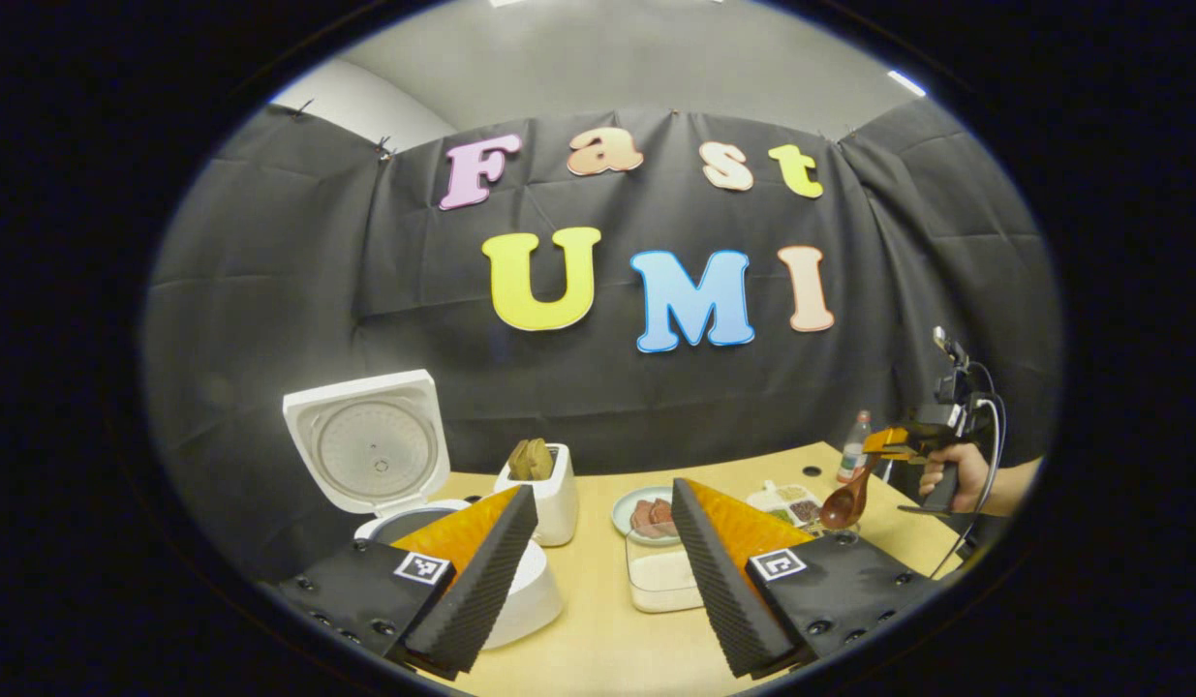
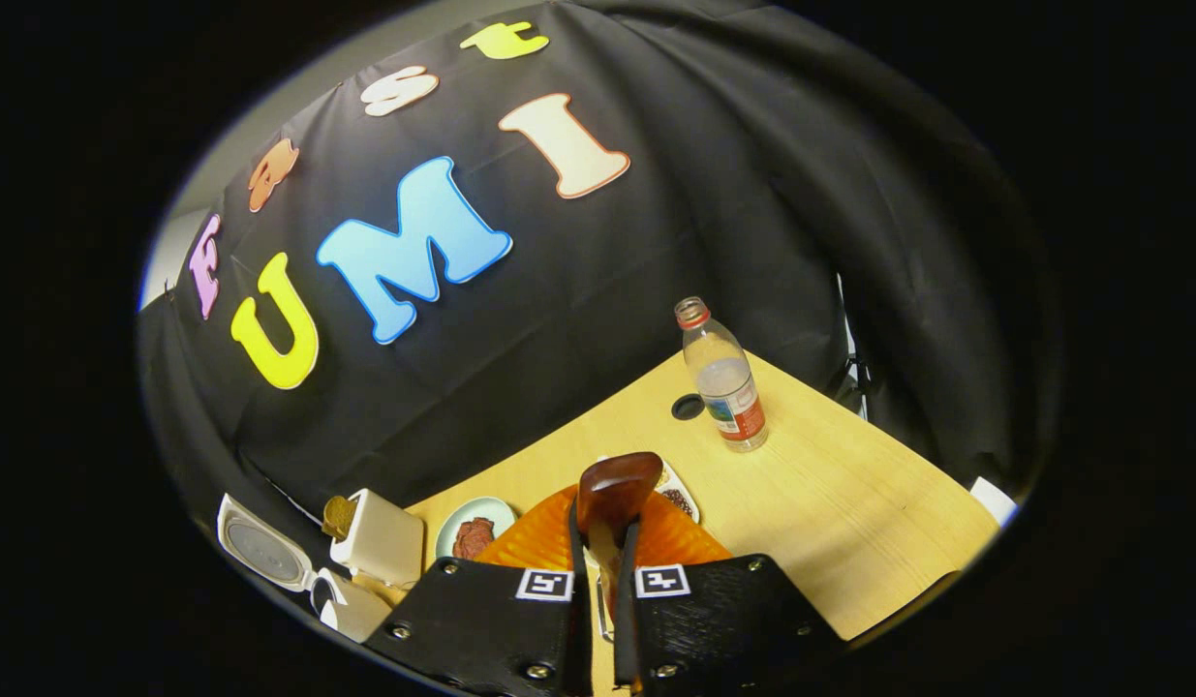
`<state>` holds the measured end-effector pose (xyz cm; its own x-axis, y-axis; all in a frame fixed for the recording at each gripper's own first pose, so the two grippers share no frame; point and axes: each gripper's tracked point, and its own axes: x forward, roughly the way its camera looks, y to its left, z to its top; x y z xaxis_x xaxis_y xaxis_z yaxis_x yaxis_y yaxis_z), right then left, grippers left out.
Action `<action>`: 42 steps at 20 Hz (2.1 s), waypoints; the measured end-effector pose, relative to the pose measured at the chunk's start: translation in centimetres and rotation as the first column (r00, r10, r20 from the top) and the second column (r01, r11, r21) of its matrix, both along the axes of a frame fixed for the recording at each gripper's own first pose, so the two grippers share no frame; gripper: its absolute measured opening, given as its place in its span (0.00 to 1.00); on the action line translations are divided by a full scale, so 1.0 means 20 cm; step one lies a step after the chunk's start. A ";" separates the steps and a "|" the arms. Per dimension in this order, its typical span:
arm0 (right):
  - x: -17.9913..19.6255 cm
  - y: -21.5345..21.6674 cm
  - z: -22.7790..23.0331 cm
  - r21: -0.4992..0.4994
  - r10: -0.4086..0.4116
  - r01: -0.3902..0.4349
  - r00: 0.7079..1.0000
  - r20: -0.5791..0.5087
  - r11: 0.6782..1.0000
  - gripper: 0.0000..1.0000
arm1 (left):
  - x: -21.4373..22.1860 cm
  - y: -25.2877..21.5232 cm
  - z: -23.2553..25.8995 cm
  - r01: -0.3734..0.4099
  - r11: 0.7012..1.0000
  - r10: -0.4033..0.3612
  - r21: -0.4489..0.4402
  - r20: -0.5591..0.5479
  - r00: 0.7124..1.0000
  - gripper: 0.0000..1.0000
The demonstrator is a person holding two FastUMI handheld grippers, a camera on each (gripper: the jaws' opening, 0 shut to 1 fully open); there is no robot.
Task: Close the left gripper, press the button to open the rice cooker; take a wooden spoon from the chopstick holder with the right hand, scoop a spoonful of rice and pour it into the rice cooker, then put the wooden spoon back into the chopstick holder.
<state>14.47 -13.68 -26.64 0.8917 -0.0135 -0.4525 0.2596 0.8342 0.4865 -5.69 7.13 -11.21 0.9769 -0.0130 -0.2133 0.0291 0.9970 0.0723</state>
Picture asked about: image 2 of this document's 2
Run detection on brown toast slice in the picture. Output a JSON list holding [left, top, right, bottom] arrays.
[[321, 495, 359, 542]]

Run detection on white object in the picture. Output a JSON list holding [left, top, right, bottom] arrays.
[[967, 475, 1021, 530]]

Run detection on pale green plate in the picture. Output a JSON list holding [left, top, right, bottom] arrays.
[[434, 496, 518, 561]]

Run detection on brown wooden spoon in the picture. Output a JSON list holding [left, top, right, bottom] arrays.
[[576, 451, 664, 640]]

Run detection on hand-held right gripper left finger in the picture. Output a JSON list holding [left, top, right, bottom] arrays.
[[365, 486, 593, 697]]

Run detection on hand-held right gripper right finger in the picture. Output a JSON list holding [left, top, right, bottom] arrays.
[[614, 492, 845, 696]]

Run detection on white divided dish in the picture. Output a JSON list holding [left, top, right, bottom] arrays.
[[598, 455, 701, 525]]

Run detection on clear plastic water bottle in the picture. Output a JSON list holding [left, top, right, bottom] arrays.
[[674, 295, 769, 454]]

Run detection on white rice cooker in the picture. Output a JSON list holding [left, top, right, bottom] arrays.
[[216, 493, 396, 646]]

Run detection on white toaster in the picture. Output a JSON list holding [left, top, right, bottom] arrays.
[[328, 488, 427, 590]]

